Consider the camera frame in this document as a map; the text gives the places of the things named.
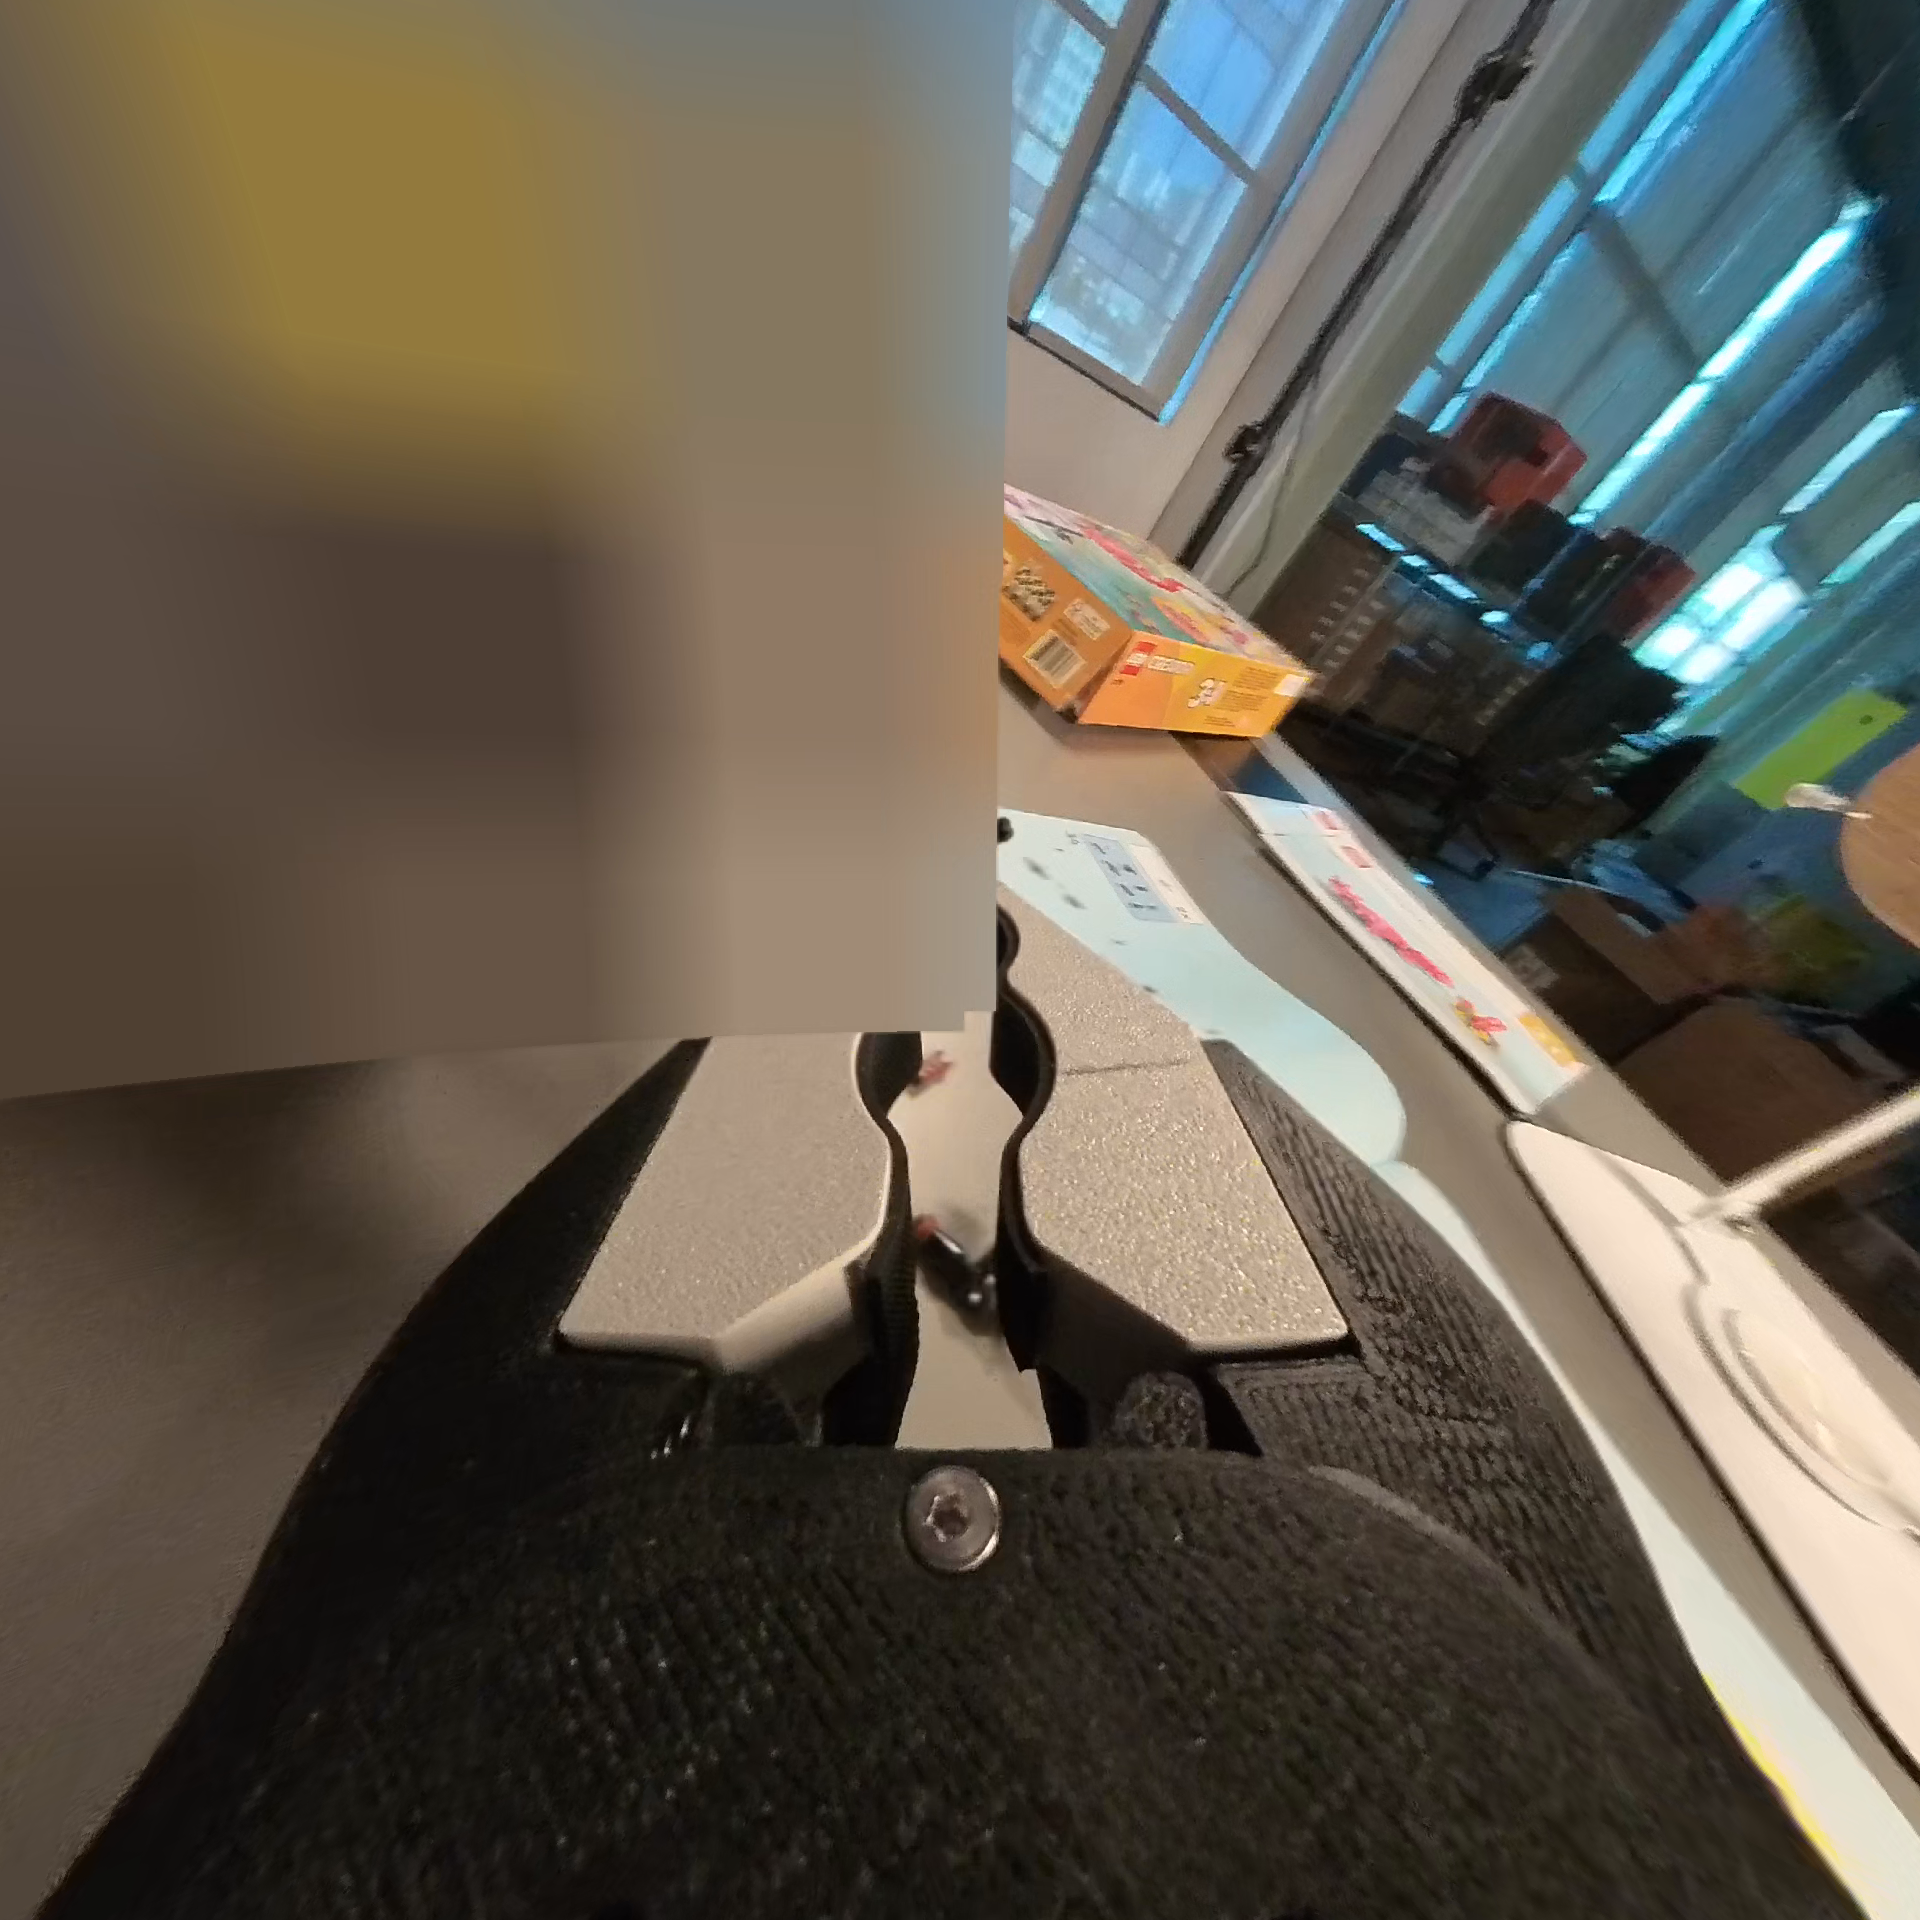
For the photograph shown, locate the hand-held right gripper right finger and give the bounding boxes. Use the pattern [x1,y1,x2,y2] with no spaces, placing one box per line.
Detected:
[990,901,1351,1454]

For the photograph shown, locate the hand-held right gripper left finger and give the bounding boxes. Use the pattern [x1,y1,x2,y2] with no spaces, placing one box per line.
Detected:
[555,1033,922,1450]

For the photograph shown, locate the orange toy brick set box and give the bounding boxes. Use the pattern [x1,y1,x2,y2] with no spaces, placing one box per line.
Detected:
[999,484,1320,743]

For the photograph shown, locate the small dark toy brick piece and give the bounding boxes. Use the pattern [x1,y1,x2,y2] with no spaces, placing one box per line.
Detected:
[914,1212,997,1322]

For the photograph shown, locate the light blue instruction sheet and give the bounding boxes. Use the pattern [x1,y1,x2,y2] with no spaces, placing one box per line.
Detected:
[995,807,1877,1909]

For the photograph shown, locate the white instruction booklet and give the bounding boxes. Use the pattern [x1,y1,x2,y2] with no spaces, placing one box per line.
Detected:
[1225,791,1591,1120]

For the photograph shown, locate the storage shelf with boxes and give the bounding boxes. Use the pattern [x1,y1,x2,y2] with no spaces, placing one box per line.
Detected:
[1256,392,1719,888]

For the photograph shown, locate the round wooden stool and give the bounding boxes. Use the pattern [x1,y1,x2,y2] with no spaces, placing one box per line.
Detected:
[1783,744,1920,950]

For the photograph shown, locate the black pole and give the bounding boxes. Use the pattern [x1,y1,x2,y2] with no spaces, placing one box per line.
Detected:
[1182,0,1562,560]

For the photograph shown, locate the window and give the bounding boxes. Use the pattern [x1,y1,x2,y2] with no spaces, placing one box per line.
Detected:
[1008,0,1412,427]

